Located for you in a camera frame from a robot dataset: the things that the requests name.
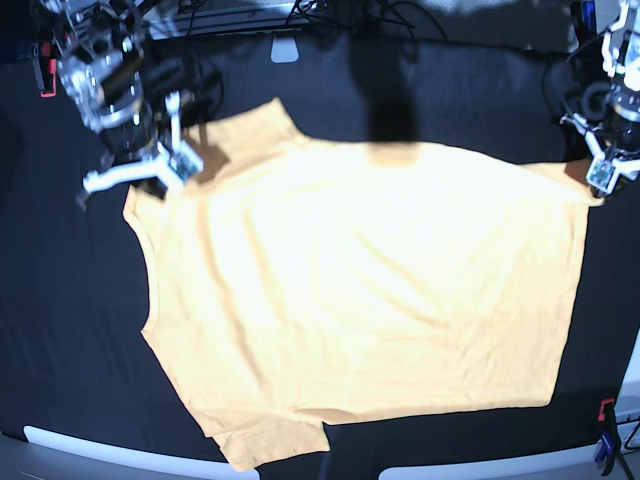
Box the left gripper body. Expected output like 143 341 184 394
580 84 639 157

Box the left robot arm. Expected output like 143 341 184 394
152 1 639 198

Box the black table cloth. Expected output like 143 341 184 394
1 34 639 479

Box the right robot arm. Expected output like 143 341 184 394
30 1 171 207

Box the red black clamp left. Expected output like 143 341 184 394
32 41 57 98

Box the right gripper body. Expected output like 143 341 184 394
99 107 169 160

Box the yellow t-shirt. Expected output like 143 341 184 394
123 100 597 471

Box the black cable bundle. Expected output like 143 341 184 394
177 0 451 39

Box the red blue clamp lower right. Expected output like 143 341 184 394
594 398 621 477

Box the blue clamp top right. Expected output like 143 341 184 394
570 0 598 47

